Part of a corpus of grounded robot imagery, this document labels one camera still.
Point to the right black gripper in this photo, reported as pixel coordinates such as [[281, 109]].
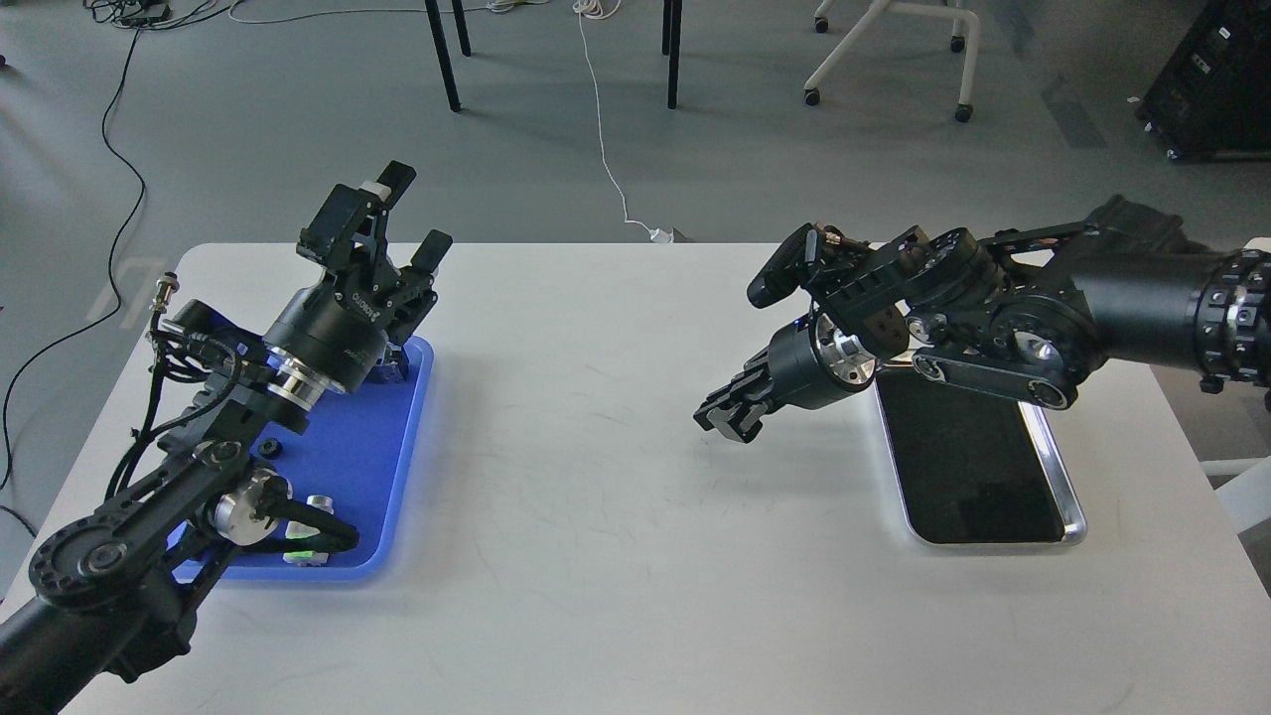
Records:
[[809, 363]]

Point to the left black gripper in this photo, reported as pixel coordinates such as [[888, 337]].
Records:
[[341, 326]]

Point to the small black gear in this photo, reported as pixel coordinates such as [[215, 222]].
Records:
[[270, 448]]

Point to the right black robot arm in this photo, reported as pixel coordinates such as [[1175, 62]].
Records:
[[1025, 315]]

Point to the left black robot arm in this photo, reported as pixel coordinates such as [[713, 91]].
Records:
[[118, 590]]

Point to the green blue push button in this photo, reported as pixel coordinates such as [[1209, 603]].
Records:
[[393, 366]]

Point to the blue plastic tray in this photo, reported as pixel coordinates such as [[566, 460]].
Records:
[[357, 451]]

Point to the silver metal tray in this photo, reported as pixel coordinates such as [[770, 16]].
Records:
[[973, 469]]

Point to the black equipment case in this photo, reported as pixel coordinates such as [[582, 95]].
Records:
[[1210, 101]]

